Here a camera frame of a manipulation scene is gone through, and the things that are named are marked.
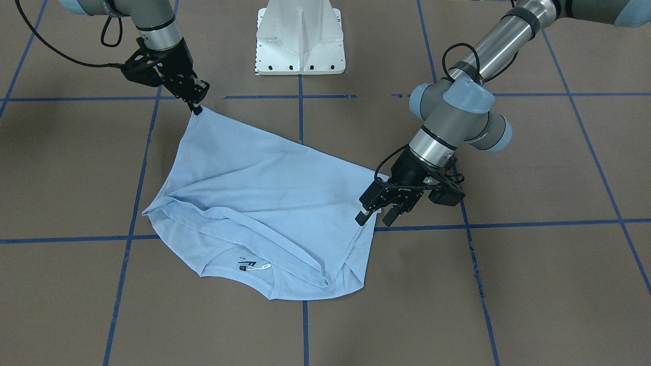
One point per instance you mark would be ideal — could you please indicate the light blue t-shirt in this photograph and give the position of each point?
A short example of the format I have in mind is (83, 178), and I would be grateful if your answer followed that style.
(250, 206)

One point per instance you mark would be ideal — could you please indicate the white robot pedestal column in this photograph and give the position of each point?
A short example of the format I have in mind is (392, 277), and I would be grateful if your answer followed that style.
(299, 38)

